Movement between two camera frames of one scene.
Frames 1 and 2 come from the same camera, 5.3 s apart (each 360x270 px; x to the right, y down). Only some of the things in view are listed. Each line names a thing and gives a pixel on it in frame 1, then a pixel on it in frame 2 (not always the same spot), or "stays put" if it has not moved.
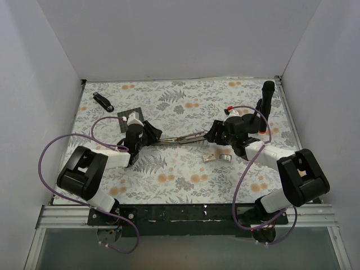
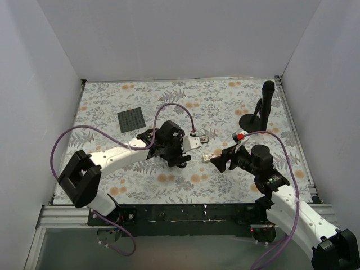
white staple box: (208, 158) stays put
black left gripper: (150, 134) → (174, 158)
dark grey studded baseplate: (124, 125) stays put
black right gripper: (216, 134) → (232, 157)
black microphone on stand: (259, 120) stays put
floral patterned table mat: (187, 138) stays put
